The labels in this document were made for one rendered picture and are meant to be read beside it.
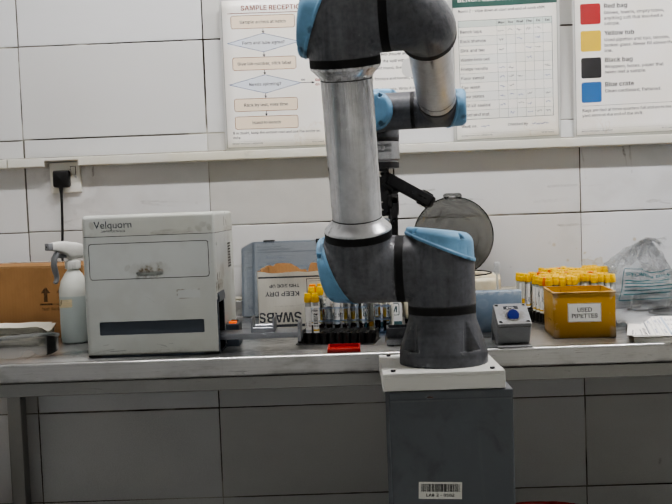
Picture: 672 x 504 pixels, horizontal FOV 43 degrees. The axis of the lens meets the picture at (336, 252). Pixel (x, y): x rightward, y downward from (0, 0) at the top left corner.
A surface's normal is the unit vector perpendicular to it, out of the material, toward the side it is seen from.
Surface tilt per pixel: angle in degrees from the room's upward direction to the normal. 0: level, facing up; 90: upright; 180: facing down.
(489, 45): 94
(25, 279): 87
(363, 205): 104
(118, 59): 90
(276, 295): 87
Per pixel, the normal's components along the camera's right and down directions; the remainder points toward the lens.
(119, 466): -0.02, 0.05
